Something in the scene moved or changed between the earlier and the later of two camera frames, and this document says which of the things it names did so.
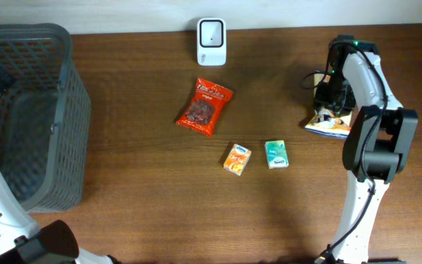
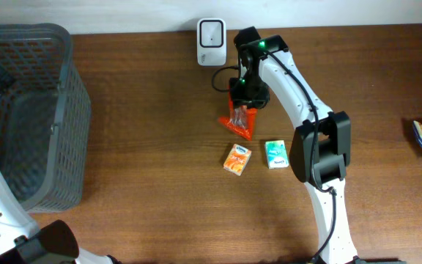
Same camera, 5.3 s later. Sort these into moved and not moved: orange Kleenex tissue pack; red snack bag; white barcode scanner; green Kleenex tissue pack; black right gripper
Moved: red snack bag; black right gripper
Not moved: orange Kleenex tissue pack; white barcode scanner; green Kleenex tissue pack
